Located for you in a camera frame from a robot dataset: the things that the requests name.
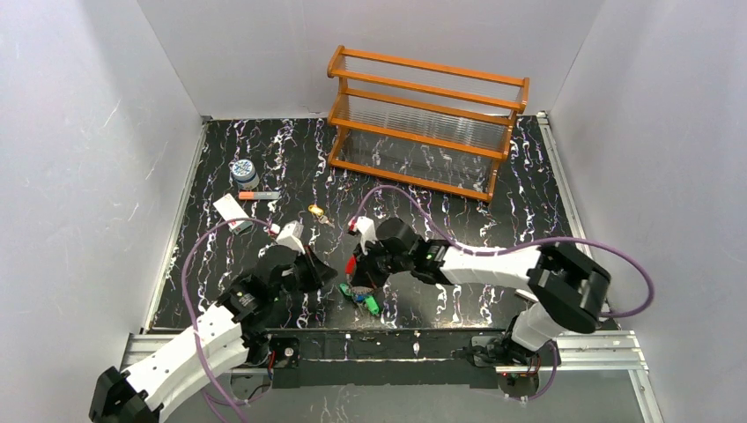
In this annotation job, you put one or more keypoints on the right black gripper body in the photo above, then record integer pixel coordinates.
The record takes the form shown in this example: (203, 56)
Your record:
(364, 270)

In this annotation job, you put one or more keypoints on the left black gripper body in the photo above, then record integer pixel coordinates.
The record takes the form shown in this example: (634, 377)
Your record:
(314, 270)

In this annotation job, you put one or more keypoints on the green tag key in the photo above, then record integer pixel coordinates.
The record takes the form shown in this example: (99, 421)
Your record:
(372, 305)
(346, 290)

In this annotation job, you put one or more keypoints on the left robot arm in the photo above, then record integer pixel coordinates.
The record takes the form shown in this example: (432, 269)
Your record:
(228, 334)

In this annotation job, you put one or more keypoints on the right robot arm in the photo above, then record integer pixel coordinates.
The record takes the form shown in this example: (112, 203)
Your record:
(569, 286)

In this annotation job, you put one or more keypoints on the yellow tag key left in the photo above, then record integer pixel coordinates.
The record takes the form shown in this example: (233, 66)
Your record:
(320, 215)

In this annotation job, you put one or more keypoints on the orange grey marker pen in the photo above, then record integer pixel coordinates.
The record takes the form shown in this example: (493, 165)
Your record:
(259, 195)

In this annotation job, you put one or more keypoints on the white card box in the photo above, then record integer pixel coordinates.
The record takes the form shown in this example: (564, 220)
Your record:
(230, 210)

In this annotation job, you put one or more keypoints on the blue white round jar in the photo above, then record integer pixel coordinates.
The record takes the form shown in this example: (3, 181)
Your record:
(244, 174)

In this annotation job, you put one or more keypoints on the orange wooden shelf rack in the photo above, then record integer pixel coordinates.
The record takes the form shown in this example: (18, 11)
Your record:
(432, 125)

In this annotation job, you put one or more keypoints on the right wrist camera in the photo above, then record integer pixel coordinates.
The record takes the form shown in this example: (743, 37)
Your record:
(364, 228)

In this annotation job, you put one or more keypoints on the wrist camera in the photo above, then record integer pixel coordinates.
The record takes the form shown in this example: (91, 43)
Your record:
(364, 228)
(289, 235)

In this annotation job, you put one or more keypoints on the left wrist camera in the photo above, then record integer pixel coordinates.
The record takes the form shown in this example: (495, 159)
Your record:
(289, 235)

